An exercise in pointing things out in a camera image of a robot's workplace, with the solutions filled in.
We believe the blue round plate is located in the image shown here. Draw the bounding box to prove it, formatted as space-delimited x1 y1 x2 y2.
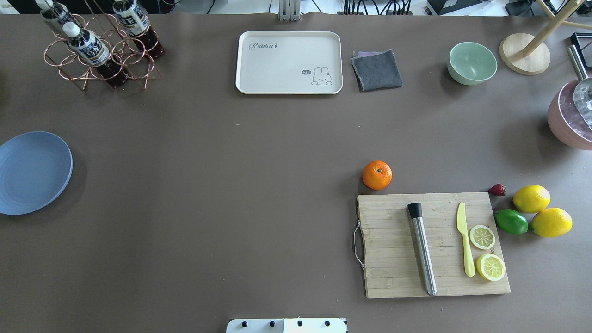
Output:
0 131 73 216

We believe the orange mandarin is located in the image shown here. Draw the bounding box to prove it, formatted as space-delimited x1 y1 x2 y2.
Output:
362 160 393 190

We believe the cream rabbit tray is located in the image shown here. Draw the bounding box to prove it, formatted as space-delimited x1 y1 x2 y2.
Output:
235 31 343 94

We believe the grey folded cloth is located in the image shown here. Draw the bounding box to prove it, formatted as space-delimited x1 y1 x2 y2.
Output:
351 49 402 92

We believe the steel muddler black tip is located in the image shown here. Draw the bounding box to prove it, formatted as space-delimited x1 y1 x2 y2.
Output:
407 203 438 296

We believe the wooden cutting board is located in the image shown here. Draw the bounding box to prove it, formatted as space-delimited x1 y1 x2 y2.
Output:
357 192 511 298

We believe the yellow plastic knife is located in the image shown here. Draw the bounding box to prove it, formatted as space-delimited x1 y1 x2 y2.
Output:
456 202 475 278

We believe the upper lemon half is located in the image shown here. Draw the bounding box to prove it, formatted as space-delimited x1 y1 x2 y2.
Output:
469 225 496 250

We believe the lemon half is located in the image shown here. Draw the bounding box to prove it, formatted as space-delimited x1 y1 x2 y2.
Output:
469 225 496 250
475 253 506 282

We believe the green bowl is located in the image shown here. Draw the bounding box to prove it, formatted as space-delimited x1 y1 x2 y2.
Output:
447 42 498 85

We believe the red strawberry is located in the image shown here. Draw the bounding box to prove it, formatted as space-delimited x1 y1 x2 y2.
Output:
488 183 506 197

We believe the right tea bottle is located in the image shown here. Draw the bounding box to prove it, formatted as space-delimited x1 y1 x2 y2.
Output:
112 0 165 59

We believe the lower lemon half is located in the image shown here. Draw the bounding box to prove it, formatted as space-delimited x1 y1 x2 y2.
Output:
475 253 506 282

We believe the green lime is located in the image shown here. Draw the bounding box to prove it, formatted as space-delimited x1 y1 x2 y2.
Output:
494 209 529 235

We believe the upper whole lemon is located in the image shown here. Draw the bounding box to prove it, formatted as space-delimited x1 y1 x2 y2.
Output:
512 184 550 213

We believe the whole lemon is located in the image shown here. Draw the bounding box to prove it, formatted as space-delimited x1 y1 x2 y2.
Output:
512 184 550 213
531 207 573 237

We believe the front tea bottle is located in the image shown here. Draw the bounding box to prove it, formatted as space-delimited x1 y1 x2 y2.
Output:
62 22 127 87

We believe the wooden cup stand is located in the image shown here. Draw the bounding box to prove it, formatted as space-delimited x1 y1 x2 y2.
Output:
499 0 592 75

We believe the lower whole lemon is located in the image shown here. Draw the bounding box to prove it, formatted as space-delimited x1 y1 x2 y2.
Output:
531 207 573 237

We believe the pink ice bowl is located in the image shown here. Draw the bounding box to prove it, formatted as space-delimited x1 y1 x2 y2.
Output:
548 80 592 150

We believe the steel ice scoop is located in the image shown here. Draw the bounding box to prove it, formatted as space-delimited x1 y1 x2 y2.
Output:
568 44 592 129

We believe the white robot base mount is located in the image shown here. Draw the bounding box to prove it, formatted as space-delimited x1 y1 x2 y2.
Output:
226 318 348 333

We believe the copper wire bottle rack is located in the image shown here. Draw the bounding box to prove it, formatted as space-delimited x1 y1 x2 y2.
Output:
44 8 156 88

